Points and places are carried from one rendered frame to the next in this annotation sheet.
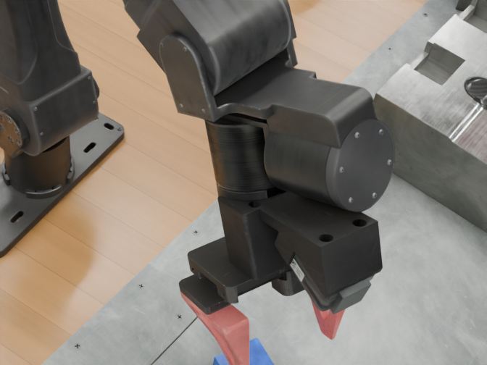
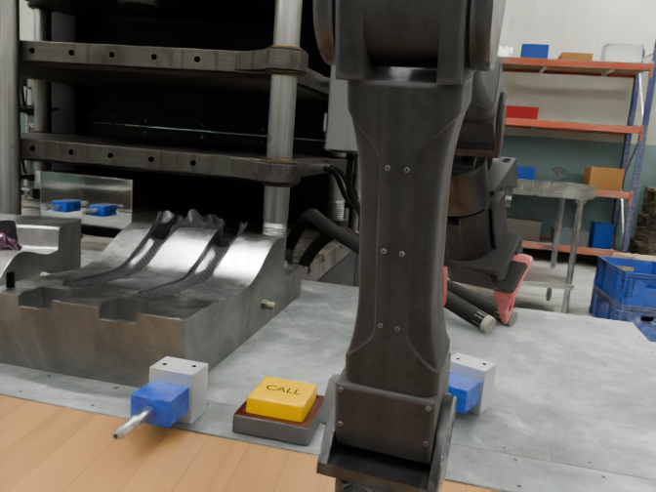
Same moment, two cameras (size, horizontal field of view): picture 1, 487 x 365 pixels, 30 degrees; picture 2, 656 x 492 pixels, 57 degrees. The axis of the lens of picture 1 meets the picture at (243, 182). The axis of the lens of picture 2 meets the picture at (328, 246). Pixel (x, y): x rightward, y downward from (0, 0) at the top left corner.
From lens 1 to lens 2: 99 cm
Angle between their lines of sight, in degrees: 92
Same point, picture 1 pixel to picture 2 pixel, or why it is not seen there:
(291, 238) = (507, 178)
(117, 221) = not seen: outside the picture
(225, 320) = (524, 260)
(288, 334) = not seen: hidden behind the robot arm
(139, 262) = not seen: hidden behind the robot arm
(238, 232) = (502, 212)
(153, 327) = (455, 454)
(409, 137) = (202, 333)
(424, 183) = (212, 360)
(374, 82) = (78, 394)
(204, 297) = (517, 269)
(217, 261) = (499, 253)
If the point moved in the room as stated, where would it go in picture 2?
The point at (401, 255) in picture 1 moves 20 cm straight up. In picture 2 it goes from (281, 374) to (292, 219)
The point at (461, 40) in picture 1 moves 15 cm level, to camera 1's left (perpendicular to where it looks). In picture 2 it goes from (91, 298) to (75, 340)
